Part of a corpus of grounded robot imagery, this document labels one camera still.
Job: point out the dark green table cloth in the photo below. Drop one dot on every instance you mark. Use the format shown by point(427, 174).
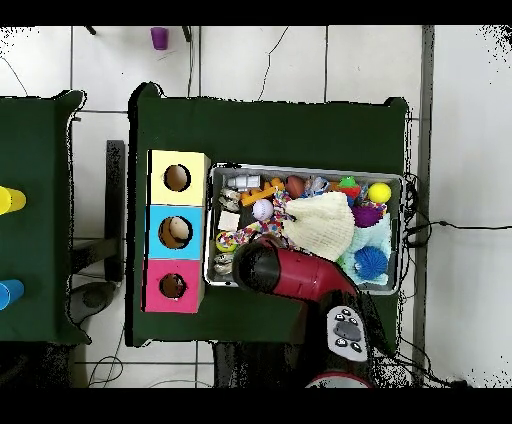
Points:
point(260, 132)
point(32, 240)

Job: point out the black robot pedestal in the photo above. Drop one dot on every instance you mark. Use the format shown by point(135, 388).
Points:
point(248, 364)

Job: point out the yellow smooth ball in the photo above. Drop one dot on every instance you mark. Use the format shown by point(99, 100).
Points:
point(379, 192)

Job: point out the cream knitted cloth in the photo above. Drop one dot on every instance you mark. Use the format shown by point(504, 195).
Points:
point(320, 224)

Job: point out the yellow plastic cup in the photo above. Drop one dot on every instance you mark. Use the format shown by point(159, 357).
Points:
point(16, 200)

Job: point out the white baseball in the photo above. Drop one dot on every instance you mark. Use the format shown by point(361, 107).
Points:
point(262, 209)

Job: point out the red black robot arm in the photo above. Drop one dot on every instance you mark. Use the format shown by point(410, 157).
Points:
point(304, 276)

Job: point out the blue puffer ball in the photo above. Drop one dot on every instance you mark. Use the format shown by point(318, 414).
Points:
point(371, 262)

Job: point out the blue plastic cup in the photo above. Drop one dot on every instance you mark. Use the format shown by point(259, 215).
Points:
point(12, 292)

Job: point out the purple plastic cup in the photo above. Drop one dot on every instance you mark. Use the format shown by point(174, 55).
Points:
point(159, 38)

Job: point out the shallow mesh bin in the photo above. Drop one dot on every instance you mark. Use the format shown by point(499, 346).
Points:
point(214, 280)

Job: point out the purple spiky ball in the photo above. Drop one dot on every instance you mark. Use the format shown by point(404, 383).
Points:
point(366, 216)

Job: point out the wooden box with three holes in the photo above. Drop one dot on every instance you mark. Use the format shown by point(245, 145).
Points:
point(176, 248)

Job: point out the mint knitted cloth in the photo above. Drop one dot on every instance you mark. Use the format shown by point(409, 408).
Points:
point(372, 240)

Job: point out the plain wooden cube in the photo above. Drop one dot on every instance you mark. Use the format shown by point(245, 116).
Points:
point(228, 221)

